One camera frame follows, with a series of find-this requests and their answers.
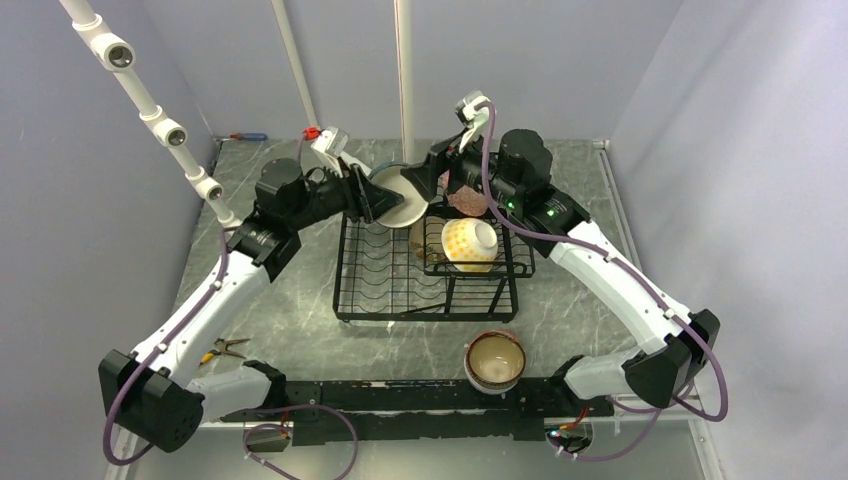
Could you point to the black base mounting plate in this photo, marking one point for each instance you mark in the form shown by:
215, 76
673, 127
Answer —
332, 411

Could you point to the yellow handled pliers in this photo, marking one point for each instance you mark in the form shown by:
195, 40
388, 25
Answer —
223, 347

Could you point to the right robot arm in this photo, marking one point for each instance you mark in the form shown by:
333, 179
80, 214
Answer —
673, 343

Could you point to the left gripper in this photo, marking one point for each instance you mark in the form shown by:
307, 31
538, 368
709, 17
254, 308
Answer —
365, 200

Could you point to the brown glazed bowl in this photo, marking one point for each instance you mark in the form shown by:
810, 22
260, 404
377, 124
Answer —
494, 362

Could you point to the red patterned bowl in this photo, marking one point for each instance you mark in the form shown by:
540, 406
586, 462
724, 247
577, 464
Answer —
464, 199

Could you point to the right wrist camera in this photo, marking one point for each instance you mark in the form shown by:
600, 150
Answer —
474, 116

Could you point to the teal white bowl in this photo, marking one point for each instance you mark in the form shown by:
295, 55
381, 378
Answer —
411, 209

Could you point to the blue yellow patterned bowl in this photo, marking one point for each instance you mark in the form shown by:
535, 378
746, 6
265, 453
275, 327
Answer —
470, 244

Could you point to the black wire dish rack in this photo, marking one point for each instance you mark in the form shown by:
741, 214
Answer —
379, 279

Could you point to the red blue screwdriver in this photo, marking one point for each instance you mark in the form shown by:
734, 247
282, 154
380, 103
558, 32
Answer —
249, 136

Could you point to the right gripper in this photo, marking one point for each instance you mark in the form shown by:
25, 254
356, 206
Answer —
452, 152

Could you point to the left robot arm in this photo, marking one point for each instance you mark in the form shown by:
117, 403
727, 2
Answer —
155, 391

